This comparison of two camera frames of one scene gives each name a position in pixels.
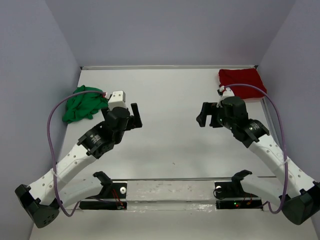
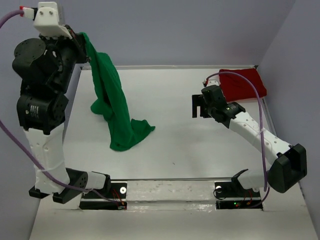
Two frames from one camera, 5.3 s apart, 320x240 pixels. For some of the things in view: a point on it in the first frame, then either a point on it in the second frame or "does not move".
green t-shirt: x=85 y=105 → x=109 y=101
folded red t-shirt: x=249 y=76 does not move
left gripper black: x=135 y=121 → x=77 y=42
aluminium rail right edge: x=271 y=121 does not move
